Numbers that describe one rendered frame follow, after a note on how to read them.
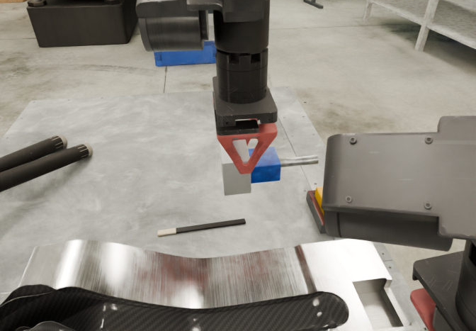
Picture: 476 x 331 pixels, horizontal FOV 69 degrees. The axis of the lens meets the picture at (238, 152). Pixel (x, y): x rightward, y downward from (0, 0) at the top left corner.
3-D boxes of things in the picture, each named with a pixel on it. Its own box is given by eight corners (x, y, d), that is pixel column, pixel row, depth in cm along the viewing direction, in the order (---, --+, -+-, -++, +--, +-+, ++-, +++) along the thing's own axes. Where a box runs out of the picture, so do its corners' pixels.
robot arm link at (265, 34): (273, -11, 31) (267, -22, 35) (196, -9, 31) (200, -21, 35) (270, 63, 35) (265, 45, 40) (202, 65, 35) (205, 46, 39)
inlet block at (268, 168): (310, 164, 51) (314, 132, 47) (321, 186, 47) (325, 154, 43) (221, 172, 50) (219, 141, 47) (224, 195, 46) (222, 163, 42)
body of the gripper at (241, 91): (217, 131, 37) (213, 64, 32) (212, 89, 45) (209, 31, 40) (278, 127, 37) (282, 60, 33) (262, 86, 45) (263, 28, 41)
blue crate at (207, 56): (216, 49, 360) (215, 27, 347) (219, 64, 326) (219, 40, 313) (156, 52, 353) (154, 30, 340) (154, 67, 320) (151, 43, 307)
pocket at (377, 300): (383, 295, 40) (391, 276, 37) (407, 343, 35) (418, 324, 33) (345, 300, 39) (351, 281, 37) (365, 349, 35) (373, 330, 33)
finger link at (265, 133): (219, 187, 42) (215, 120, 36) (216, 152, 47) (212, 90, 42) (275, 182, 42) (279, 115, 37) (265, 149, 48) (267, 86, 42)
